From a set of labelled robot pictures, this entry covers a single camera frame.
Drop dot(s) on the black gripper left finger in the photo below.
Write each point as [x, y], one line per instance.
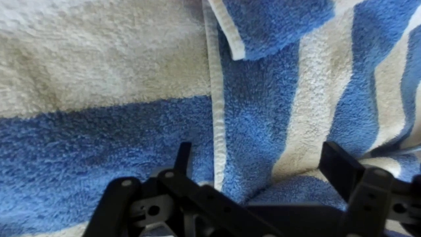
[131, 208]

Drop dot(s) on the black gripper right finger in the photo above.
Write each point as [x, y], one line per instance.
[372, 195]

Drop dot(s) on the blue white striped towel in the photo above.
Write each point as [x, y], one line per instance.
[93, 89]

